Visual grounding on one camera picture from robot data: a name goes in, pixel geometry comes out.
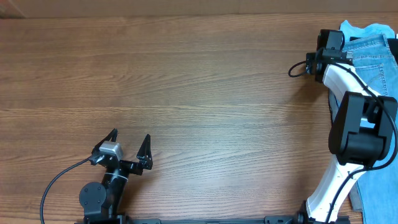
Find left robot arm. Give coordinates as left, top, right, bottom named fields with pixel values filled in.
left=79, top=129, right=153, bottom=223

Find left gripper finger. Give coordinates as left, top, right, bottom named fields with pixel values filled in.
left=136, top=134, right=153, bottom=170
left=92, top=128, right=118, bottom=152

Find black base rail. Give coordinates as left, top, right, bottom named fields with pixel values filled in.
left=75, top=215, right=321, bottom=224

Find grey trousers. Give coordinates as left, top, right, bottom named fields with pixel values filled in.
left=328, top=90, right=363, bottom=212

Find black garment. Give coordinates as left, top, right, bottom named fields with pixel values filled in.
left=348, top=36, right=398, bottom=62

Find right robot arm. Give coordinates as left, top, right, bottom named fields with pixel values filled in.
left=296, top=29, right=397, bottom=223

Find light blue cloth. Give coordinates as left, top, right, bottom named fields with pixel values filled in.
left=340, top=20, right=396, bottom=42

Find light blue denim jeans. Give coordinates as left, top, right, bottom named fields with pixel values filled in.
left=343, top=34, right=397, bottom=224

